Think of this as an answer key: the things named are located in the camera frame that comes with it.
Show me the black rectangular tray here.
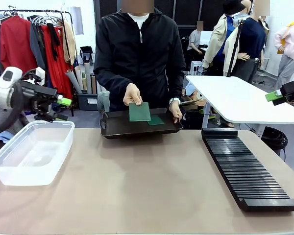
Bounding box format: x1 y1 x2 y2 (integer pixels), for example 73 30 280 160
99 107 184 140

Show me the seated person in grey shirt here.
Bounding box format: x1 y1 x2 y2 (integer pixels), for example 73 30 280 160
187 20 206 61

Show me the red dress on hanger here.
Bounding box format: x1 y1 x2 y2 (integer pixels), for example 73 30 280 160
41 23 74 100

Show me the dark grey cloth pile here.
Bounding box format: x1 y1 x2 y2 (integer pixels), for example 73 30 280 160
0 107 30 141

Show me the grey paper roll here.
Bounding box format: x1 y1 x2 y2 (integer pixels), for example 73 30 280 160
64 69 82 94

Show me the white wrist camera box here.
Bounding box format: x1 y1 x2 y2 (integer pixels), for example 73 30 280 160
35 67 47 79

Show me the black chair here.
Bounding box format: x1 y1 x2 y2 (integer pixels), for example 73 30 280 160
79 46 94 67

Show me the person's left hand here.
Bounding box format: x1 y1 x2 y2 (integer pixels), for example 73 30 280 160
169 100 184 124

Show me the white wall poster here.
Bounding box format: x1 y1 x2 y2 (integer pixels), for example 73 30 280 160
72 5 84 36

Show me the green PCB board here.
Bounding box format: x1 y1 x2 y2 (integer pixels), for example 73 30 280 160
147 115 166 126
128 102 152 122

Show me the black clothes rack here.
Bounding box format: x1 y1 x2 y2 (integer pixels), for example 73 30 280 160
0 9 76 117

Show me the black scarf on hanger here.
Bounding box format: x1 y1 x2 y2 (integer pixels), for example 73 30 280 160
47 23 61 62

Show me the brown paper roll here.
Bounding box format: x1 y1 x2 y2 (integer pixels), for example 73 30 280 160
90 74 98 95

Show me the person's right forearm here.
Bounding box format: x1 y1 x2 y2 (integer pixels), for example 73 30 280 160
93 66 134 96

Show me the clear plastic box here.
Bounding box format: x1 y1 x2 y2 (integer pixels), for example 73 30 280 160
0 120 76 187

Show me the person's left forearm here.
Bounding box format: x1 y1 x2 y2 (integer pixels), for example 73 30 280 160
164 68 187 101

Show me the mannequin with beige coat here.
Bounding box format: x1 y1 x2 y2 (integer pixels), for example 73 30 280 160
201 0 251 77

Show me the white table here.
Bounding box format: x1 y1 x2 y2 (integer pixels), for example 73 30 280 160
185 74 294 138

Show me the mannequin with navy shirt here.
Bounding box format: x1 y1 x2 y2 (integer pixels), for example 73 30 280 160
222 0 270 84

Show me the black cable coil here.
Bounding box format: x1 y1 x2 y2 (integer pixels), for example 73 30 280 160
260 126 289 149

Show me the crouching person in grey jeans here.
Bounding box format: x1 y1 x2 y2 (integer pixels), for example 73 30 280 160
97 90 111 114

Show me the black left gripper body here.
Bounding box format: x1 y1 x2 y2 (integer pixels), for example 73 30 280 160
19 80 58 113

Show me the grey garment on hanger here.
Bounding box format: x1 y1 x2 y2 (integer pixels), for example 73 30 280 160
28 21 47 71

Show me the red shirt on hanger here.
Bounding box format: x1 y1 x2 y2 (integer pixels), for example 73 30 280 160
0 15 38 74

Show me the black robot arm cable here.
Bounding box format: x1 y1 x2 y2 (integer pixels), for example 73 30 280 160
0 82 25 136

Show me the black slotted PCB rack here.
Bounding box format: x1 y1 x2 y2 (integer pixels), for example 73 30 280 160
201 127 294 212

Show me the mannequin with pink top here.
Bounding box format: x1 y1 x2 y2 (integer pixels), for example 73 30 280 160
273 9 294 91

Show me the beige garment on hanger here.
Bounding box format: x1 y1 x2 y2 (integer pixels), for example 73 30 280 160
62 20 77 66

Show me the person's right hand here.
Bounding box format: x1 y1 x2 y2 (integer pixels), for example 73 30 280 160
122 83 144 107

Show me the tall beige paper roll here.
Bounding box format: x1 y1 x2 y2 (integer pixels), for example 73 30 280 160
83 61 93 95

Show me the dark grey storage bin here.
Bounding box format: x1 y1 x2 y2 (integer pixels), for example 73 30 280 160
75 92 99 112

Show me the person in black jacket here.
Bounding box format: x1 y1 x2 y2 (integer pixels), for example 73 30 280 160
93 6 187 114

